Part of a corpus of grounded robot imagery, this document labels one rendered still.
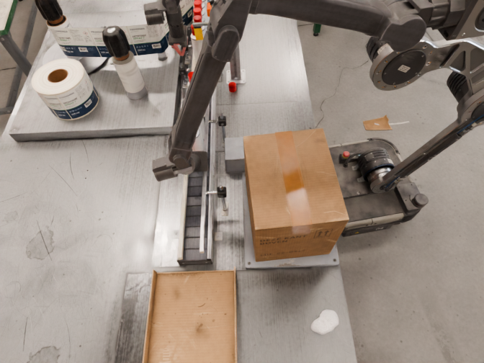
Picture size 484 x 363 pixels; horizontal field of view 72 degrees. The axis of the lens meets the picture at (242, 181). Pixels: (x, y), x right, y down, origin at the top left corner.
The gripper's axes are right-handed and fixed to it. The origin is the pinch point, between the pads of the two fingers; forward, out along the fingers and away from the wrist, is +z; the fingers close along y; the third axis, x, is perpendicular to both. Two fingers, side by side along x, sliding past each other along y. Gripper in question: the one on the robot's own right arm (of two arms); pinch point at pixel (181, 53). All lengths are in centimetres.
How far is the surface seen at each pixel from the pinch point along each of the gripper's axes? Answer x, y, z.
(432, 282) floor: 126, 72, 98
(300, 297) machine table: 39, 93, 17
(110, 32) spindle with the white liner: -22.0, 7.0, -15.5
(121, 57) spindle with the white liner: -21.0, 8.5, -6.0
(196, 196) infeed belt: 6, 58, 13
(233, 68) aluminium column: 20.7, -3.5, 11.1
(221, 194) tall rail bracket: 16, 63, 4
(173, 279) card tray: -1, 85, 18
